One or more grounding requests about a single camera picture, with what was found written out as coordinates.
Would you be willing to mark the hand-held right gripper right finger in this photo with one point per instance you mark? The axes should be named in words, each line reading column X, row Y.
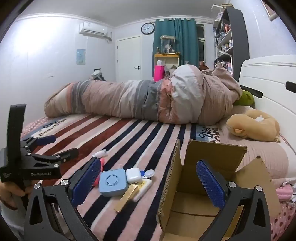
column 210, row 183

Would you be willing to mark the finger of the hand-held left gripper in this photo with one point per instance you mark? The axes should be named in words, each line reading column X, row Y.
column 67, row 154
column 47, row 140

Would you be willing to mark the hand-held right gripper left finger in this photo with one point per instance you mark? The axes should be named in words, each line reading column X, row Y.
column 86, row 182

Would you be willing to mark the blue square case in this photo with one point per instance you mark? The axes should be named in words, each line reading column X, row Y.
column 113, row 182

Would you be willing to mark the pink small object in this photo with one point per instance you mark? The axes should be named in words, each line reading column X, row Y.
column 103, row 160

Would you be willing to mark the small white dropper bottle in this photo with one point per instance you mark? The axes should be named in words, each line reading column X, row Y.
column 100, row 153

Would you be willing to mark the cardboard box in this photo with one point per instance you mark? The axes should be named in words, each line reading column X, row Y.
column 185, row 204

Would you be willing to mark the gold box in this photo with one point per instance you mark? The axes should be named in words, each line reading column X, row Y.
column 126, row 198

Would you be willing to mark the white earbuds case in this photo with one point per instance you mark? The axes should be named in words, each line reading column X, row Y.
column 133, row 175

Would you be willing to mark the white cream tube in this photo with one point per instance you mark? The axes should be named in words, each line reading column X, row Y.
column 143, row 187

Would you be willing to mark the small white blue cap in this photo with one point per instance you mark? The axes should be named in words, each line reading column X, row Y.
column 148, row 173

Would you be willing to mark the person's left hand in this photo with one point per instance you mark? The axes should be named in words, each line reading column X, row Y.
column 12, row 190

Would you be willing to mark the striped blanket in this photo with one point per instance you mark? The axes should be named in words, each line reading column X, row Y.
column 129, row 143

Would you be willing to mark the beige pillow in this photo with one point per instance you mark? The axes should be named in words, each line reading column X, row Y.
column 266, row 153

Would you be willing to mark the brown plush toy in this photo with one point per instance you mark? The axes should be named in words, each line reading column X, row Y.
column 256, row 126

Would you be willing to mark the pink cloth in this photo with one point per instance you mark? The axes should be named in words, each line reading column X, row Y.
column 285, row 188

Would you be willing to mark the pink dotted bed sheet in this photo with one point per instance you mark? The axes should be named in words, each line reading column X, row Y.
column 284, row 217

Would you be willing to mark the rolled pink grey duvet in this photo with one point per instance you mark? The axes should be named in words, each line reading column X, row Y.
column 129, row 99

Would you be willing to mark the green plush toy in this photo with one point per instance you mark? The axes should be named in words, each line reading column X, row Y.
column 246, row 98

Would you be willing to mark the white door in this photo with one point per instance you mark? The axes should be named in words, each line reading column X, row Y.
column 129, row 58

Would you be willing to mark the white air conditioner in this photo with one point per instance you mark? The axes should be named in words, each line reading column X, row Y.
column 92, row 29

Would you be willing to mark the white bed headboard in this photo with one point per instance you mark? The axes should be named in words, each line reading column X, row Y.
column 266, row 76

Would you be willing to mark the pink bag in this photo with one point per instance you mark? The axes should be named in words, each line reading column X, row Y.
column 159, row 73

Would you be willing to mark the yellow shelf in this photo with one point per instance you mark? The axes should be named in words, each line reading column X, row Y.
column 166, row 56

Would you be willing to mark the window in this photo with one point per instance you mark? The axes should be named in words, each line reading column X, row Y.
column 200, row 41

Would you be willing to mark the teal curtain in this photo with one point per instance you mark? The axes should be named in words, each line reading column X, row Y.
column 185, row 41

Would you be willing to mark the glass display case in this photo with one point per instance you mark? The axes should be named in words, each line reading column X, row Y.
column 167, row 45

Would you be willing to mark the black white bookshelf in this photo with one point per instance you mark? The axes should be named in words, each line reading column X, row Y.
column 239, row 34

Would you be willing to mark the blue wall poster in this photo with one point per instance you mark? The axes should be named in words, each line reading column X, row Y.
column 81, row 56

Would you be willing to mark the round wall clock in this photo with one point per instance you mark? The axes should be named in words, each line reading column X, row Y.
column 148, row 28

